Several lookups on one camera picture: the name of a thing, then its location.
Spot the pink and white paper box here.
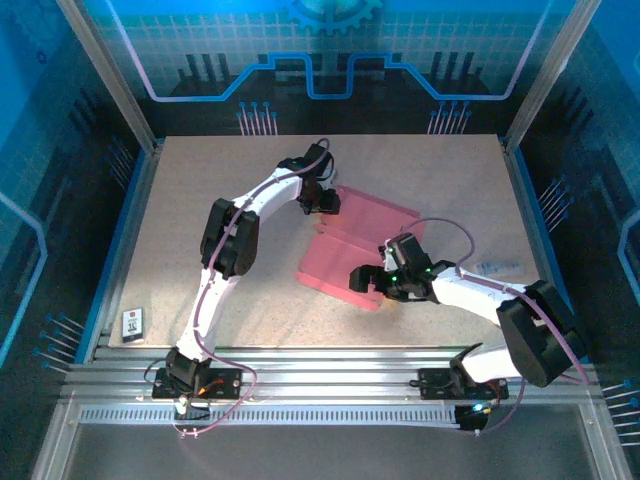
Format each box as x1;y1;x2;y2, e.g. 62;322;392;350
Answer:
294;183;429;312

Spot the black control box with LED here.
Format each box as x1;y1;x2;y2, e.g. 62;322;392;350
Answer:
454;402;494;435

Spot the clear plastic bag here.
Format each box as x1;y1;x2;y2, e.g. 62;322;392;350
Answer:
472;258;526;277

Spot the white connector plug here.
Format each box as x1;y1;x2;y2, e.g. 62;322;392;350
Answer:
173;394;211;421

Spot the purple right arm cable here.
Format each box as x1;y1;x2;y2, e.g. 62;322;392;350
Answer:
399;217;592;437

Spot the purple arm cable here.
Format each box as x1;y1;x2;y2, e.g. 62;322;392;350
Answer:
172;137;335;441
399;217;592;437

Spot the aluminium mounting rail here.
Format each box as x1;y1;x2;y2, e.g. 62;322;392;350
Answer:
59;344;601;401

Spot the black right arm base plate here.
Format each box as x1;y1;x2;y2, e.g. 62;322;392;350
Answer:
418;367;510;401

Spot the aluminium table side rail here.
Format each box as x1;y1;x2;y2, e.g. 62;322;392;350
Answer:
82;139;164;364
499;138;591;364

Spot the slotted grey cable duct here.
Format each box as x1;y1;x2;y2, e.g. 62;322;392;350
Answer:
79;405;461;427

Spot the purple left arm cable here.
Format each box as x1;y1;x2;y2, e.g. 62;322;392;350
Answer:
172;137;335;441

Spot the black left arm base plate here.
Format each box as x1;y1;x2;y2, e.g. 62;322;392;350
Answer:
152;367;244;401

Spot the aluminium frame post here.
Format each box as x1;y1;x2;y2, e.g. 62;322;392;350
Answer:
501;0;605;155
55;0;162;154

